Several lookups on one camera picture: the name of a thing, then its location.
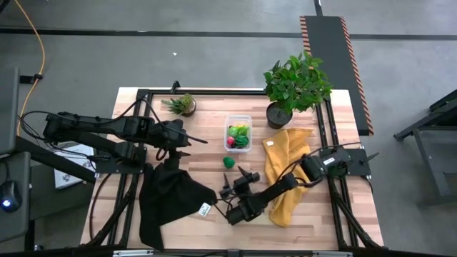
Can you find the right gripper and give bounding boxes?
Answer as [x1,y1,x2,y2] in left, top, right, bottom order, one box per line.
[219,165,261,201]

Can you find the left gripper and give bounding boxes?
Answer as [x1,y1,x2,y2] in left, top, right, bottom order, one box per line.
[151,119,192,171]

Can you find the clear plastic tupperware container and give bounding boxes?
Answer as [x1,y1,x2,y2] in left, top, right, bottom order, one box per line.
[224,114,253,153]

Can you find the black cloth napkin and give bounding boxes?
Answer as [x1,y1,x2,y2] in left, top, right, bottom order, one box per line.
[138,162,219,251]

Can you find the small succulent in dark pot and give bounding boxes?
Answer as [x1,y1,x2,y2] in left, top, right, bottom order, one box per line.
[161,93,197,118]

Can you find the yellow cloth napkin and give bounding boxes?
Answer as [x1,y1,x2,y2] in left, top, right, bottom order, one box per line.
[262,127,324,228]

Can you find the white printed box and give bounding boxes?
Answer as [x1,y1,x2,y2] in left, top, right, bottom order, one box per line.
[53,143,96,189]

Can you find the leafy green plant black pot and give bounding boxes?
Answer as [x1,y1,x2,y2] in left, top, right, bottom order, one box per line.
[263,51,333,130]

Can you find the black diagonal stand beam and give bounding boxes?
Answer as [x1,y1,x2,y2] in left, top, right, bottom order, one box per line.
[14,135,98,185]

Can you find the black mat striped edges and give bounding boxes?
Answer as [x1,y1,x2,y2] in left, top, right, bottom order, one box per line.
[298,15,375,137]

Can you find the grey desk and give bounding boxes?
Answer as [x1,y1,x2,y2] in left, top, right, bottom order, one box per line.
[0,151,33,243]

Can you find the black computer mouse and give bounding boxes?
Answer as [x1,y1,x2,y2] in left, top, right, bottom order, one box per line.
[0,180,23,213]

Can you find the dark grey panel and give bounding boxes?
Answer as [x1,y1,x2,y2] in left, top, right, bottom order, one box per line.
[0,67,21,155]

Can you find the black metal cart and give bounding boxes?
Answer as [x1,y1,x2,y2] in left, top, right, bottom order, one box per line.
[393,88,457,208]

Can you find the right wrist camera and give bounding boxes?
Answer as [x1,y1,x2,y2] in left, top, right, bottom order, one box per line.
[241,171,261,186]

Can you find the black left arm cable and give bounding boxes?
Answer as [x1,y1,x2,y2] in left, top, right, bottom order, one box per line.
[18,98,209,151]

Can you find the black aluminium table frame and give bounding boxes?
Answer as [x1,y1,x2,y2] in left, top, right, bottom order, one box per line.
[80,80,386,251]

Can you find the thick black cable loop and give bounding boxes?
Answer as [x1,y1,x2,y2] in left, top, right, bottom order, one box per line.
[88,173,116,241]

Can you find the silver metal bracket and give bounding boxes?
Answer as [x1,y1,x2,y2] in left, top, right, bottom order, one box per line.
[112,249,154,257]
[313,251,353,257]

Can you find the yellow cable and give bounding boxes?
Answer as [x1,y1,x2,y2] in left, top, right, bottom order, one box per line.
[13,0,46,136]

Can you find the black cable clip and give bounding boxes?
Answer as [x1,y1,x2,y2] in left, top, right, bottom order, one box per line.
[19,73,44,85]

